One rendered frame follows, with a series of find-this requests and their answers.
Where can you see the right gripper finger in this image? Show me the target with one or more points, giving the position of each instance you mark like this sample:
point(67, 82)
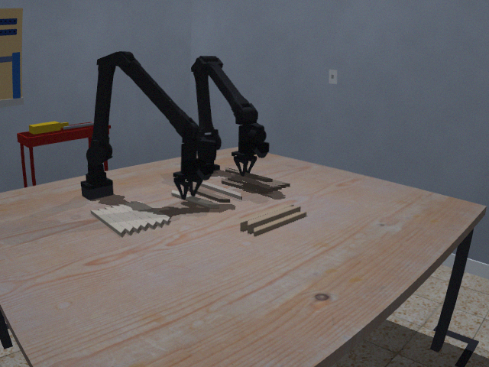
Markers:
point(185, 188)
point(198, 183)

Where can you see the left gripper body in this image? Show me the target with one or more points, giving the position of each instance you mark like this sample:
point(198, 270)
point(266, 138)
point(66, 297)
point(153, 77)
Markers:
point(240, 156)

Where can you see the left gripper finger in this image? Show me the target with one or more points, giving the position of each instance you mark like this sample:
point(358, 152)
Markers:
point(245, 164)
point(251, 165)

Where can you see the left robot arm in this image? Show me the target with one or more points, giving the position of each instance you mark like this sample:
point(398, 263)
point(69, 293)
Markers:
point(246, 113)

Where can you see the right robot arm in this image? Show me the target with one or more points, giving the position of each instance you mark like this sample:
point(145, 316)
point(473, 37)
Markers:
point(184, 125)

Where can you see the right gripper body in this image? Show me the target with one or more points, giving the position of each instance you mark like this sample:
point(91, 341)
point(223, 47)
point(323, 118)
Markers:
point(179, 176)

